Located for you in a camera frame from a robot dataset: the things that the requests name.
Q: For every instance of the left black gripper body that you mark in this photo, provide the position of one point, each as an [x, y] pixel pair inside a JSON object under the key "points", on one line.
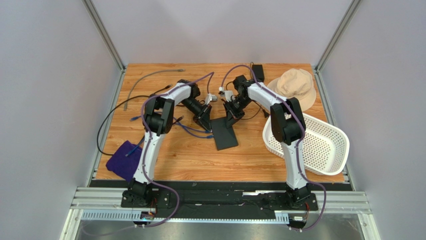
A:
{"points": [[198, 110]]}

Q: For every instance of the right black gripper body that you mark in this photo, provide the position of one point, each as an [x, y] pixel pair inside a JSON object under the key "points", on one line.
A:
{"points": [[231, 113]]}

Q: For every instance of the black network switch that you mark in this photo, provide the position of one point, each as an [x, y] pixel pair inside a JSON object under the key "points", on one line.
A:
{"points": [[224, 137]]}

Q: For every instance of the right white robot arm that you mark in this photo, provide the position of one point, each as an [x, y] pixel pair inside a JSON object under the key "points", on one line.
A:
{"points": [[287, 126]]}

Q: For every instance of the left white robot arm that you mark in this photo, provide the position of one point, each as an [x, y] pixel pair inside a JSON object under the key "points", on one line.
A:
{"points": [[157, 114]]}

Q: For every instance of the black power adapter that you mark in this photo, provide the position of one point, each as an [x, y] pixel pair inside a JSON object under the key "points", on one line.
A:
{"points": [[258, 71]]}

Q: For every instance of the beige bucket hat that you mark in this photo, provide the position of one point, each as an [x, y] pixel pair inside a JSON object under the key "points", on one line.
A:
{"points": [[296, 83]]}

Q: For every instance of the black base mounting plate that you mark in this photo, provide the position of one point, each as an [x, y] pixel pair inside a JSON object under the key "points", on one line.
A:
{"points": [[217, 200]]}

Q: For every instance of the purple cloth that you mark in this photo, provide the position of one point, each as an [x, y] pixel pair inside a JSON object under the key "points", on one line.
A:
{"points": [[124, 162]]}

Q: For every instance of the white perforated plastic basket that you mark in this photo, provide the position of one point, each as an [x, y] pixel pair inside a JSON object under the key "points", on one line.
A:
{"points": [[325, 147]]}

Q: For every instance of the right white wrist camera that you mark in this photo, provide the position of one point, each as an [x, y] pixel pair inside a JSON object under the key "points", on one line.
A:
{"points": [[225, 94]]}

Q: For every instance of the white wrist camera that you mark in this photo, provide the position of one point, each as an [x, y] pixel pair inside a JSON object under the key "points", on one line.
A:
{"points": [[225, 94], [210, 98]]}

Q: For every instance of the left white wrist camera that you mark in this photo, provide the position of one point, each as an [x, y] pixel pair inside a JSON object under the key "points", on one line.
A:
{"points": [[210, 98]]}

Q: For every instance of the aluminium frame rail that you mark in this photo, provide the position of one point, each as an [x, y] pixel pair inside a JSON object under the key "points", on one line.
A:
{"points": [[97, 204]]}

